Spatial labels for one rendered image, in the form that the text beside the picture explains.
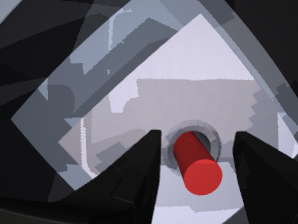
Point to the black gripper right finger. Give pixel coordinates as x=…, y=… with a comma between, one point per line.
x=268, y=180

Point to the red peg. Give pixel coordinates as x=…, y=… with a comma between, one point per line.
x=201, y=174

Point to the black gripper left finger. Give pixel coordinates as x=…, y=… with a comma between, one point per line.
x=125, y=193

